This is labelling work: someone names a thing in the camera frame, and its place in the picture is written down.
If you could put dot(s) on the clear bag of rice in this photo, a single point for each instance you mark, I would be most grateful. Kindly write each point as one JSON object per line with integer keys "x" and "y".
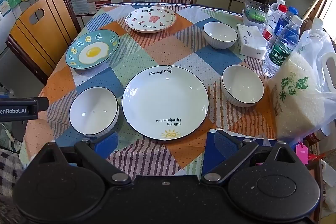
{"x": 294, "y": 98}

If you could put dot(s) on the beige kitchen cabinet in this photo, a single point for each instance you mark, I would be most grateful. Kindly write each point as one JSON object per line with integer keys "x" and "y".
{"x": 218, "y": 2}

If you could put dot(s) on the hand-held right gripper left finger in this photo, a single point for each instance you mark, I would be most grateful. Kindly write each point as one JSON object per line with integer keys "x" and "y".
{"x": 106, "y": 140}

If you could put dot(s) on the large white plate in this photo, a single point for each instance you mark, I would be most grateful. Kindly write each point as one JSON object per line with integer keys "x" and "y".
{"x": 165, "y": 100}

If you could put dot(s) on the blue cap water bottle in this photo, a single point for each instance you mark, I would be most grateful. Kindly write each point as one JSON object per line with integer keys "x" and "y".
{"x": 283, "y": 23}

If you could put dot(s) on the pink bear plate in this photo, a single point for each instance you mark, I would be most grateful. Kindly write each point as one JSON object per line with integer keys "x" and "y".
{"x": 151, "y": 20}

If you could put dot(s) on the pink tag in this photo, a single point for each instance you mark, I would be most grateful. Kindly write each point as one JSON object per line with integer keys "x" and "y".
{"x": 301, "y": 153}

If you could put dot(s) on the white plastic container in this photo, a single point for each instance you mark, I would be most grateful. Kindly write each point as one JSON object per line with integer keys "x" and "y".
{"x": 249, "y": 21}

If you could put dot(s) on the teal fried egg plate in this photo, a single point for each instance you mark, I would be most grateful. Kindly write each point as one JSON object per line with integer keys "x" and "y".
{"x": 92, "y": 52}

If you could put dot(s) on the wooden chair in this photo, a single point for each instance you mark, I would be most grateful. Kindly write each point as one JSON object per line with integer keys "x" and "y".
{"x": 34, "y": 27}

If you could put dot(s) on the patchwork tablecloth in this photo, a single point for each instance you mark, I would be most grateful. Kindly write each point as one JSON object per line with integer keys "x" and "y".
{"x": 168, "y": 52}

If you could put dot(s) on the dark knitted cloth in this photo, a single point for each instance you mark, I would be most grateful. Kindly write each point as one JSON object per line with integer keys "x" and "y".
{"x": 9, "y": 176}

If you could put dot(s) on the white plastic bag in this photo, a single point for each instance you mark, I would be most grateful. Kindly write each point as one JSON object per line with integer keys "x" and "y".
{"x": 329, "y": 77}

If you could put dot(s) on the red cap water bottle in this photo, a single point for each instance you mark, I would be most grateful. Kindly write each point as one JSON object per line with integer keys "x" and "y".
{"x": 267, "y": 34}

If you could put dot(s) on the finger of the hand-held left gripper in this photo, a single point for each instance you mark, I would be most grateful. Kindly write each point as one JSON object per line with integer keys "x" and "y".
{"x": 42, "y": 104}

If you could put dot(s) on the blue folder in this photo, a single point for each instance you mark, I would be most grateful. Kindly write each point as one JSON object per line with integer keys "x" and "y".
{"x": 210, "y": 150}

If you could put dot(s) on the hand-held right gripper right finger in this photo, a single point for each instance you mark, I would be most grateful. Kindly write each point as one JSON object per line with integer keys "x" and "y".
{"x": 226, "y": 143}

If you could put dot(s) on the clear spouted pouch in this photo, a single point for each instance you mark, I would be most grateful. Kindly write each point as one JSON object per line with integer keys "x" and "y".
{"x": 312, "y": 40}

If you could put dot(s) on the green label water bottle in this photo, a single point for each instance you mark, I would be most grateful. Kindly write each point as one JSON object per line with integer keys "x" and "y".
{"x": 281, "y": 51}

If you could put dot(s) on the white tissue pack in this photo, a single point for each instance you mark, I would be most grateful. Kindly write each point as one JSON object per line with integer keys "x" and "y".
{"x": 249, "y": 43}

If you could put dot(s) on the white cap water bottle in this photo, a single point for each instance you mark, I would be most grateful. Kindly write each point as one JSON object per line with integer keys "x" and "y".
{"x": 274, "y": 10}

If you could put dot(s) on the green plastic basket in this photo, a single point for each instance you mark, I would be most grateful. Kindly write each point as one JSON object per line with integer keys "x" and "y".
{"x": 256, "y": 10}

